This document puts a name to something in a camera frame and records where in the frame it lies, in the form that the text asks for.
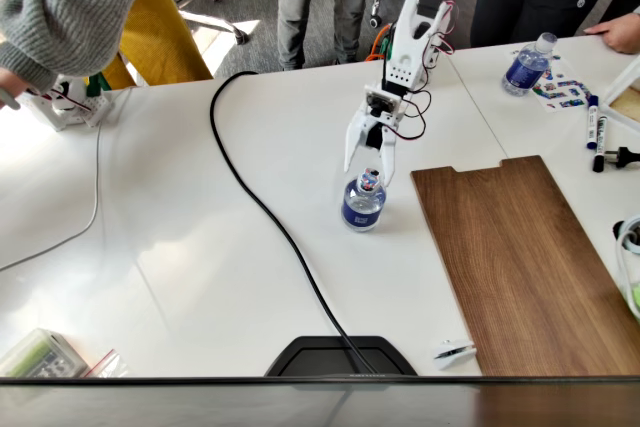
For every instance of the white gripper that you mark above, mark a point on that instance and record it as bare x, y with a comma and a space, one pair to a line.
359, 128

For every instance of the blue label water bottle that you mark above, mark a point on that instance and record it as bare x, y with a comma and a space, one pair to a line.
362, 212
525, 72

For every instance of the grey knit sweater forearm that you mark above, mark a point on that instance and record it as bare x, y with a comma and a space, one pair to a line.
65, 7

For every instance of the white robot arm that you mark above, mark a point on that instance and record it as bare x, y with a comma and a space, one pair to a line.
415, 47

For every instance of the hand of black-trousered person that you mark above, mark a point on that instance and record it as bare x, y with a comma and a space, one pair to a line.
622, 34

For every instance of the hand of grey-sweater person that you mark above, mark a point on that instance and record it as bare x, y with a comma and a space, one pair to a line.
10, 82

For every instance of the grey trousered legs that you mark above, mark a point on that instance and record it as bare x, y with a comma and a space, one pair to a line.
300, 2

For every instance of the brown wooden board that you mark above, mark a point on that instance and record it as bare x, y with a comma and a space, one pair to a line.
510, 257

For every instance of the colourful sticker sheet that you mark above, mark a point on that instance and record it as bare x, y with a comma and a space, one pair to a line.
560, 92

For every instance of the small white plastic clip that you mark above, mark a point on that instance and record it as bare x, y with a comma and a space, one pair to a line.
452, 354

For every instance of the blue whiteboard marker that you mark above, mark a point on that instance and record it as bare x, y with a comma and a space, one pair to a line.
592, 122

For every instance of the black whiteboard marker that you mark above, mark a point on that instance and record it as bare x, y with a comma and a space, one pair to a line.
600, 147

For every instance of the yellow trousers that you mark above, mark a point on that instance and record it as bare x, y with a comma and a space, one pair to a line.
155, 32

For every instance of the loose black plug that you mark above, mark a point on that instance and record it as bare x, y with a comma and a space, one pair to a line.
622, 156

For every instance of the white framed wooden panel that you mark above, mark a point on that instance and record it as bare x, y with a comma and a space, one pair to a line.
625, 97

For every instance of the black Philips monitor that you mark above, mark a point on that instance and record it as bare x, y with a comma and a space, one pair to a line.
320, 402

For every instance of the green plastic pack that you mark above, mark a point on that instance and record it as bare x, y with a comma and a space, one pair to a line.
635, 297

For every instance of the clear zip bag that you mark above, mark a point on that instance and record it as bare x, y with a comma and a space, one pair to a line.
107, 367

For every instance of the clear plastic parts box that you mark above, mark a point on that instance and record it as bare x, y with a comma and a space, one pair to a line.
40, 354

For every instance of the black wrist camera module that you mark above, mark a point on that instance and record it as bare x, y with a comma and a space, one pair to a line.
377, 104

